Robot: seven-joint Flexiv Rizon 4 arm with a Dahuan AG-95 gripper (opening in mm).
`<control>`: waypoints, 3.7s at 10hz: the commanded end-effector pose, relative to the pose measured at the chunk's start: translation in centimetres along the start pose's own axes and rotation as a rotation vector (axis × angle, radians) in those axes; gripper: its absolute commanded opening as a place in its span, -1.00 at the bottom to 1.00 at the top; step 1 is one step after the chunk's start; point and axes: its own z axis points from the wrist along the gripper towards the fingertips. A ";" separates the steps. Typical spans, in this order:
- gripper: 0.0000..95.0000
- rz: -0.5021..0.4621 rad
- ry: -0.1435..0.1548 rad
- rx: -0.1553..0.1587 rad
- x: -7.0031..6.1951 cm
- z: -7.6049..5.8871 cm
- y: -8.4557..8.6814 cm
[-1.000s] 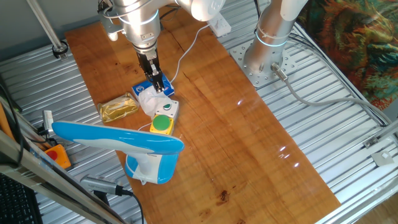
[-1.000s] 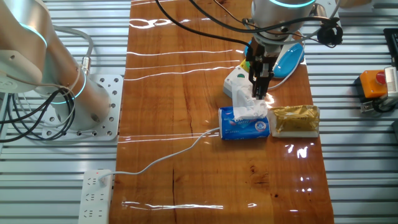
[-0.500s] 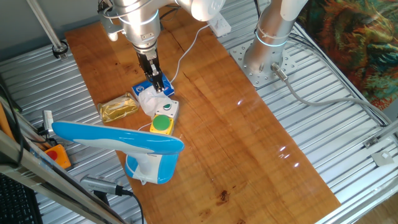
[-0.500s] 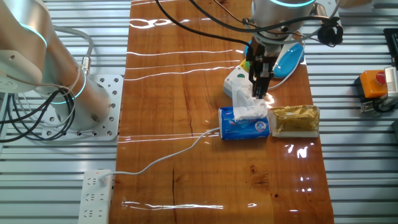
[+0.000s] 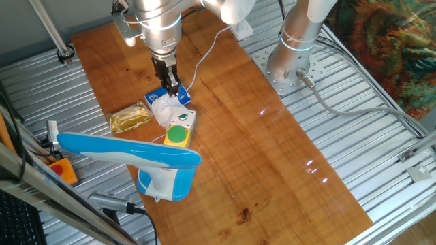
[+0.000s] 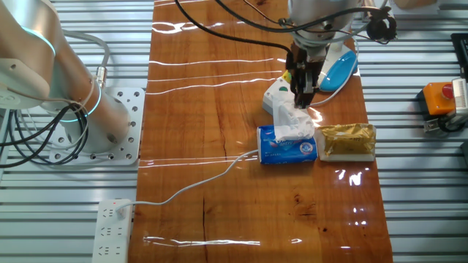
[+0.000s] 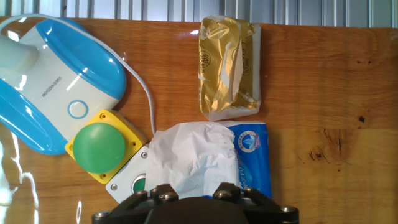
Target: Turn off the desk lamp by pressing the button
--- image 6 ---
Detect black flat device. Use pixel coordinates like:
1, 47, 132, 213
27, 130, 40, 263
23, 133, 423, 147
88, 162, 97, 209
450, 32, 468, 80

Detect gold foil package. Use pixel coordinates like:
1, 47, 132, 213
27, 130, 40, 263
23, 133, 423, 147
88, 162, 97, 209
319, 123, 377, 156
314, 123, 378, 163

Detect black base cables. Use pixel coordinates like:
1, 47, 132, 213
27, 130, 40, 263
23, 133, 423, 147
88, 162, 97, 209
0, 104, 89, 169

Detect beige rounded object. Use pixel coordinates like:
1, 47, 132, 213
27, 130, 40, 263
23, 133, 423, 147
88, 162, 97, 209
393, 0, 439, 10

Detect white vented device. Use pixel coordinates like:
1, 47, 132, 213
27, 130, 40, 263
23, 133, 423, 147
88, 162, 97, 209
451, 77, 468, 111

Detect orange emergency stop box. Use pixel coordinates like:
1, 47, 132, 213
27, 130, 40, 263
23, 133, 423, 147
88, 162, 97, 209
418, 82, 457, 116

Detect white power strip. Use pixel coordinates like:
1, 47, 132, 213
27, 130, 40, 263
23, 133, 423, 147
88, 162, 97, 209
91, 199, 133, 263

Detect white pulled-out tissue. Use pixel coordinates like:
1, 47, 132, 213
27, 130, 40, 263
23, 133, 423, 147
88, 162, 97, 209
271, 93, 316, 141

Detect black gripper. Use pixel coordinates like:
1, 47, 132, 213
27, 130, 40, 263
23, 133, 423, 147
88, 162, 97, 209
285, 42, 325, 110

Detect grey metal bracket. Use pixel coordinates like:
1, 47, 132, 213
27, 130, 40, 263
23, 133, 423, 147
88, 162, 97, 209
423, 108, 468, 134

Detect white lamp power cable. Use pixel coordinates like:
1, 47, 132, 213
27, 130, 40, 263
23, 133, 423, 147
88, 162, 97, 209
116, 39, 361, 220

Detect grey cable with metal connector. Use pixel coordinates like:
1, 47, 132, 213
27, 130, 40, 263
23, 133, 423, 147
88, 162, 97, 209
61, 28, 111, 91

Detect silver robot mounting plate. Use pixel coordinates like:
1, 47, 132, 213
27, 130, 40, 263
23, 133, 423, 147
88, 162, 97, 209
47, 86, 146, 167

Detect blue tissue pack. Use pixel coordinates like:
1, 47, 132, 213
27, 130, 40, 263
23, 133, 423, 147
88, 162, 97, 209
256, 125, 319, 165

